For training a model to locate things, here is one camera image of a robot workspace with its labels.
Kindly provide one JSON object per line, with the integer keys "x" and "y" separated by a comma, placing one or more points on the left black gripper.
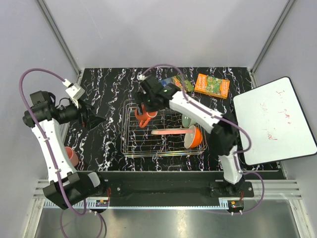
{"x": 91, "y": 119}

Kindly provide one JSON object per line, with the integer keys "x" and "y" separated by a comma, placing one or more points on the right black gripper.
{"x": 140, "y": 98}

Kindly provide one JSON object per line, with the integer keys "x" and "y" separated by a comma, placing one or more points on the orange mug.
{"x": 145, "y": 117}

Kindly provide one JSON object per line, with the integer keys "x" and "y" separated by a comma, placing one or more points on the metal wire dish rack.
{"x": 139, "y": 142}

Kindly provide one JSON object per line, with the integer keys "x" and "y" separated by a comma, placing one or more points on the pink cream floral plate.
{"x": 172, "y": 131}

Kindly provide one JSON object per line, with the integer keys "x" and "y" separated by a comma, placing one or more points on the green ceramic bowl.
{"x": 187, "y": 121}

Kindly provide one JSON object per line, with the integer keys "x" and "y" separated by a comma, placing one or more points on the pink cup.
{"x": 72, "y": 156}

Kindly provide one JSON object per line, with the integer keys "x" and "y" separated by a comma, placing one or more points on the orange bowl white inside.
{"x": 193, "y": 138}

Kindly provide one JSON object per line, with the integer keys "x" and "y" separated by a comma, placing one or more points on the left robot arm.
{"x": 67, "y": 185}

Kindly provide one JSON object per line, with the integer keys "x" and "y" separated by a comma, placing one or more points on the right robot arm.
{"x": 223, "y": 132}

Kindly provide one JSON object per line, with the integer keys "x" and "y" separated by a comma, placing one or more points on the blue landscape book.
{"x": 177, "y": 81}

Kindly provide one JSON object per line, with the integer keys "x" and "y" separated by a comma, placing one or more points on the orange green book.
{"x": 212, "y": 86}

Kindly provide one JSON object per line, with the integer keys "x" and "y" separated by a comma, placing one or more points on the white whiteboard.
{"x": 273, "y": 118}

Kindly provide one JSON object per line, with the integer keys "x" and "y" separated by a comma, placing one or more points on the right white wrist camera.
{"x": 142, "y": 77}

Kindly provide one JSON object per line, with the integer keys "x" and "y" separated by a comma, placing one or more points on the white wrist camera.
{"x": 75, "y": 91}
{"x": 142, "y": 77}

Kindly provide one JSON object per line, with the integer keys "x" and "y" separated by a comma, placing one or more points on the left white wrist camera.
{"x": 75, "y": 91}

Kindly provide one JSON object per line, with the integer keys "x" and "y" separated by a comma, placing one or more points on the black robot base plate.
{"x": 202, "y": 190}

